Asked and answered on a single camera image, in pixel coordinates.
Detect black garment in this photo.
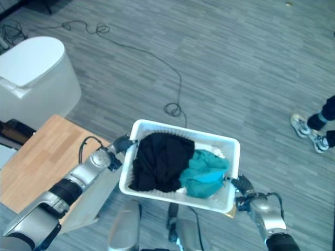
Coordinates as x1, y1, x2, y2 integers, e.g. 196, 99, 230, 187
128, 132, 196, 193

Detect wooden top side table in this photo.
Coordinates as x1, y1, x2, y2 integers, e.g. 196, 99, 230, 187
0, 115, 124, 234

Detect teal garment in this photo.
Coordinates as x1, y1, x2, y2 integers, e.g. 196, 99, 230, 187
178, 149, 231, 199

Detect white plastic laundry basket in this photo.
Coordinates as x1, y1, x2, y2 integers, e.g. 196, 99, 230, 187
119, 119, 241, 214

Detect long black floor cable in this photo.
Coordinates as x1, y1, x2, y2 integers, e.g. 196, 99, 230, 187
26, 20, 188, 128

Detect dark box beside table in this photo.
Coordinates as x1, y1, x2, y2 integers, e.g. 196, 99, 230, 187
0, 119, 36, 151

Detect white toilet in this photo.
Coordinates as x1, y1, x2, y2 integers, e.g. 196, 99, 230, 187
0, 36, 82, 130

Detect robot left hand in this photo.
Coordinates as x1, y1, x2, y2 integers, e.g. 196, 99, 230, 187
111, 134, 139, 155

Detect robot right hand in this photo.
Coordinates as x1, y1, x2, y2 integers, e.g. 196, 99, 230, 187
222, 174, 255, 196

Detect black cable bundle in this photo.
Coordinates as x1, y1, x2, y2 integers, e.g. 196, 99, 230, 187
0, 22, 28, 49

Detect person's legs and sneakers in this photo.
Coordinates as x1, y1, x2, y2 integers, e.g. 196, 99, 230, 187
290, 94, 335, 154

